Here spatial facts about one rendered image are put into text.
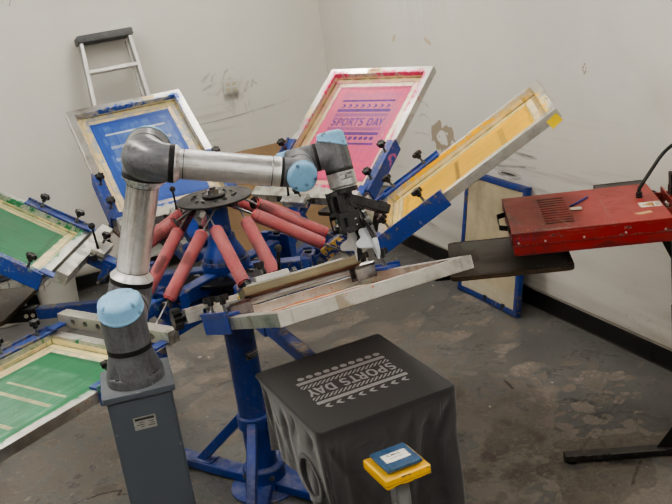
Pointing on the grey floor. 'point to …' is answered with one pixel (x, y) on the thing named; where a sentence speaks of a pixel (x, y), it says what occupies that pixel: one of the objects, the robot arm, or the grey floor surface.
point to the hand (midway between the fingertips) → (370, 258)
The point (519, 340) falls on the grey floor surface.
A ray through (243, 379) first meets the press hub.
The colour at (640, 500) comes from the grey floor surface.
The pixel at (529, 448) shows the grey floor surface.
